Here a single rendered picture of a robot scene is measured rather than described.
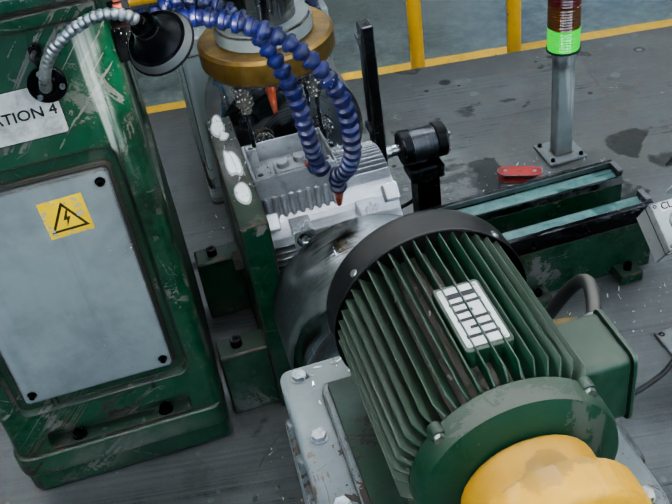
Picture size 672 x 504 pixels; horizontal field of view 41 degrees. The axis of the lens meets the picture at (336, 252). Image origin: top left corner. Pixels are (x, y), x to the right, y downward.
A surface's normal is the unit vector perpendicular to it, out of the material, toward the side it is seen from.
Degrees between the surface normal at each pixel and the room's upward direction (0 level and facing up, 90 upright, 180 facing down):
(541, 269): 90
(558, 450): 17
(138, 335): 90
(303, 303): 47
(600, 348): 0
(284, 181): 90
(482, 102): 0
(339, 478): 0
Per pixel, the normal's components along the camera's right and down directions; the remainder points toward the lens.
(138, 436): 0.26, 0.58
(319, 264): -0.56, -0.56
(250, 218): -0.13, -0.77
